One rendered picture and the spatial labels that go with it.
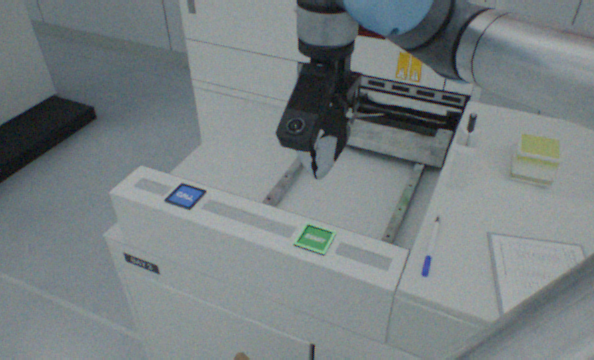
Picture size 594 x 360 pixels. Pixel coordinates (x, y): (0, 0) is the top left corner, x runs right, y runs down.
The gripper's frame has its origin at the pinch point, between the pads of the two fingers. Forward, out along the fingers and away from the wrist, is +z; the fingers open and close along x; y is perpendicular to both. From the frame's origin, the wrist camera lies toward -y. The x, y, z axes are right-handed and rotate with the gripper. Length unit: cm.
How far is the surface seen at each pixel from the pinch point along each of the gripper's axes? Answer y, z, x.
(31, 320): 5, 110, 114
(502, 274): 5.5, 13.8, -29.1
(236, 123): 46, 29, 43
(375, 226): 22.6, 28.6, -5.2
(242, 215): 1.4, 15.0, 14.4
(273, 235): -1.1, 14.6, 6.9
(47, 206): 55, 110, 158
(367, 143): 45, 24, 4
